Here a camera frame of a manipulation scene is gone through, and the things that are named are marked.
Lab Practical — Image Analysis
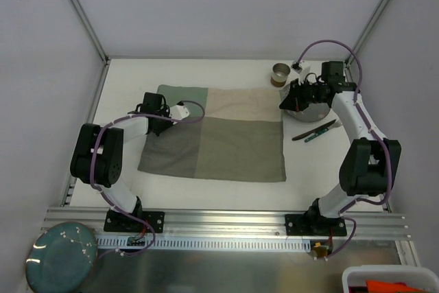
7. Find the green beige cloth placemat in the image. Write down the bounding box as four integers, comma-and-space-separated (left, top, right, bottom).
138, 84, 286, 183

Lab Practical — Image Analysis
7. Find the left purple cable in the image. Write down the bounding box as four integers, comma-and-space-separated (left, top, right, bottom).
88, 99, 206, 256

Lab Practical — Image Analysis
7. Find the white slotted cable duct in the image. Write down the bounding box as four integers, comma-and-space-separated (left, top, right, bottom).
96, 235, 311, 253

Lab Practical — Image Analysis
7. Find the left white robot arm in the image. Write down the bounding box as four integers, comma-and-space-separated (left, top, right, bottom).
70, 92, 173, 231

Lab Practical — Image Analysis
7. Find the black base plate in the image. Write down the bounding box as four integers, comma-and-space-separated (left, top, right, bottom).
285, 213, 347, 237
104, 210, 165, 233

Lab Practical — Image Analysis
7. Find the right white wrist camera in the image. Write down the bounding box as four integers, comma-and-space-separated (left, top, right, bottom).
291, 60, 311, 84

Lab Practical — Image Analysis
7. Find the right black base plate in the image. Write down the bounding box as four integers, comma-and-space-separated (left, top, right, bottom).
285, 213, 347, 237

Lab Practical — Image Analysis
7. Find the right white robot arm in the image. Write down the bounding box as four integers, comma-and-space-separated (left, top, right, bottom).
279, 61, 401, 235

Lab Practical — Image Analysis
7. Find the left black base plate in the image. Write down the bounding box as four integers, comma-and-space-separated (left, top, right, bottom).
104, 210, 165, 233

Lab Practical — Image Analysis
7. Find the purple cable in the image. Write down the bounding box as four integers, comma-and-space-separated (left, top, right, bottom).
88, 99, 206, 256
296, 38, 394, 207

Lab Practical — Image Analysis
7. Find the orange item in bin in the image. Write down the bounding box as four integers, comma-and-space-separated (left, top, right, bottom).
366, 280, 429, 293

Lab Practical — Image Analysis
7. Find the teal round stool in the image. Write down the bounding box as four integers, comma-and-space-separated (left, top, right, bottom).
25, 222, 98, 292

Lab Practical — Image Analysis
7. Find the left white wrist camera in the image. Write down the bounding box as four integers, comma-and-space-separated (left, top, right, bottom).
169, 102, 191, 123

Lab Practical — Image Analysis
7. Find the grey reindeer plate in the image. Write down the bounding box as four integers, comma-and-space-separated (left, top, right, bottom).
280, 84, 330, 123

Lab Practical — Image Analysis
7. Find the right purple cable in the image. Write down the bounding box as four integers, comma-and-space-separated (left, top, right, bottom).
296, 38, 394, 207

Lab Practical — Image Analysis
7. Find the green handled fork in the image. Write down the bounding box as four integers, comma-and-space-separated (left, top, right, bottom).
305, 119, 342, 143

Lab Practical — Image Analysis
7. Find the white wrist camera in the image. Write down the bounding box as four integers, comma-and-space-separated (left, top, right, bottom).
169, 102, 191, 123
291, 60, 311, 84

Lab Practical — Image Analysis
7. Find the white plastic bin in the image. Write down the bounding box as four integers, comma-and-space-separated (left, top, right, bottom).
342, 265, 438, 292

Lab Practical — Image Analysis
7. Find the black table knife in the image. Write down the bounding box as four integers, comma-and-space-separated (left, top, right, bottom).
292, 119, 336, 141

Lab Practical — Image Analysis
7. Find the metal cup with cork base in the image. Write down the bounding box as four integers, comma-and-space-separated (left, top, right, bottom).
270, 63, 291, 87

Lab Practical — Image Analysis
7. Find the aluminium mounting rail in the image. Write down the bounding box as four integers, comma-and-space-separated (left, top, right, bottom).
41, 207, 412, 241

